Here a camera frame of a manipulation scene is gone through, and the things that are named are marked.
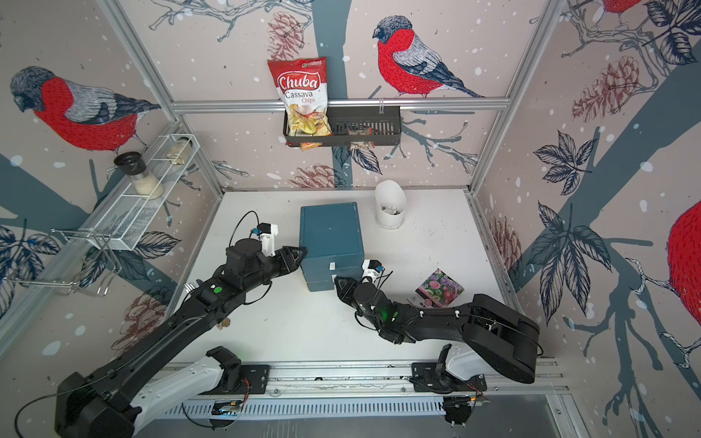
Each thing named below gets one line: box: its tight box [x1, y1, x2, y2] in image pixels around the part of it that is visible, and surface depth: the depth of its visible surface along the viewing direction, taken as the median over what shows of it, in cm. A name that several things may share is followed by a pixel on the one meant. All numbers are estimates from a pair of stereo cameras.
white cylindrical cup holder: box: [374, 178, 408, 230], surface depth 103 cm
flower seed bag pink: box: [406, 268, 465, 309], surface depth 92 cm
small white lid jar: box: [166, 136, 193, 166], surface depth 87 cm
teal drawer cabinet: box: [299, 201, 365, 292], surface depth 81 cm
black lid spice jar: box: [114, 151, 165, 200], surface depth 73 cm
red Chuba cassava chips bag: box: [267, 56, 334, 151], surface depth 85 cm
